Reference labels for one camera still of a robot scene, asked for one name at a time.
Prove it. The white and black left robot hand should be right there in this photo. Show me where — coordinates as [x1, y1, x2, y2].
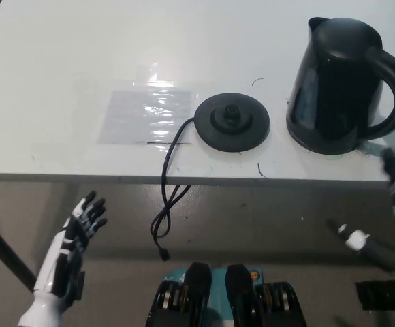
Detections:
[16, 190, 108, 327]

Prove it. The black electric kettle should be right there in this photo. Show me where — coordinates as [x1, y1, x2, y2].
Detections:
[285, 16, 395, 156]

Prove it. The black and teal robot torso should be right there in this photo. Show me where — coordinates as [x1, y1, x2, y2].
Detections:
[144, 261, 309, 327]

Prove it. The black round kettle base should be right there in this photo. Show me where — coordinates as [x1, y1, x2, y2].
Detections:
[193, 91, 272, 153]

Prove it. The black table leg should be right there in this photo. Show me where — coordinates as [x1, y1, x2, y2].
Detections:
[0, 211, 37, 290]

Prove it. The clear plastic covered paper sheet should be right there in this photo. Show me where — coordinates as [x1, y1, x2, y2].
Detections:
[97, 89, 195, 144]

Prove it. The black power cord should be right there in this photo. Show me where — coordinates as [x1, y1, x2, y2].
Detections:
[149, 115, 195, 262]

